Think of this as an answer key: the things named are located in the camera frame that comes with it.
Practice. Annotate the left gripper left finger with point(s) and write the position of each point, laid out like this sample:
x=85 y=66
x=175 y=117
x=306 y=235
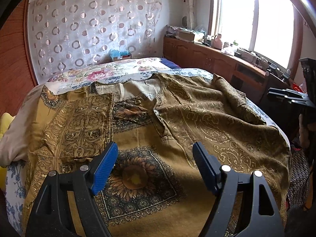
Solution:
x=51 y=214

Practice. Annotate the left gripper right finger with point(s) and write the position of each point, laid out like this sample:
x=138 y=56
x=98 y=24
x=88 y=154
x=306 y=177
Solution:
x=259 y=214

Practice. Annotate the mustard patterned garment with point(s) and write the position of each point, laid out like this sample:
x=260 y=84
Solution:
x=158 y=138

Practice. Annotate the right hand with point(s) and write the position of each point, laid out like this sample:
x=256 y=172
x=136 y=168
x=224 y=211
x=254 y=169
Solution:
x=303 y=133

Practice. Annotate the wooden sideboard cabinet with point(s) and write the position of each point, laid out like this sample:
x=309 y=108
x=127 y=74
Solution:
x=240 y=74

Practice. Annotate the beige pillow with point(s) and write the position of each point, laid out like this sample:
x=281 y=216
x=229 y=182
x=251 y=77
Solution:
x=19 y=131

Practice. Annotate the pink bottle on cabinet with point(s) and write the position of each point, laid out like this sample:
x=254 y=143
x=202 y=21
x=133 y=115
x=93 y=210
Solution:
x=217 y=42

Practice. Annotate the yellow plush toy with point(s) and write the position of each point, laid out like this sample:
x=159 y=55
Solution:
x=6 y=120

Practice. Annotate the cardboard box on cabinet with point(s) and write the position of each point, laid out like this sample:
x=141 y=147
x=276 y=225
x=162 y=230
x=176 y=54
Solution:
x=189 y=36

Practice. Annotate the dark blue blanket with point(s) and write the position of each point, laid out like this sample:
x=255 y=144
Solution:
x=169 y=64

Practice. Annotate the reddish wooden wardrobe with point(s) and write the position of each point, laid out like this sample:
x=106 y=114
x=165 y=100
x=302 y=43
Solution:
x=17 y=74

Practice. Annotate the floral white bed quilt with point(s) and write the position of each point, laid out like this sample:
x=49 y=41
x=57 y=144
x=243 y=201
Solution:
x=111 y=71

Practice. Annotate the teal tissue box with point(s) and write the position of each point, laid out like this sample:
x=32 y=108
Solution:
x=116 y=55

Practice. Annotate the circle patterned sheer curtain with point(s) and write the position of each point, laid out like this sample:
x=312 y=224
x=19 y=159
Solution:
x=67 y=34

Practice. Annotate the window with wooden frame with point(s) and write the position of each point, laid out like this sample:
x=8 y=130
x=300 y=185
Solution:
x=272 y=29

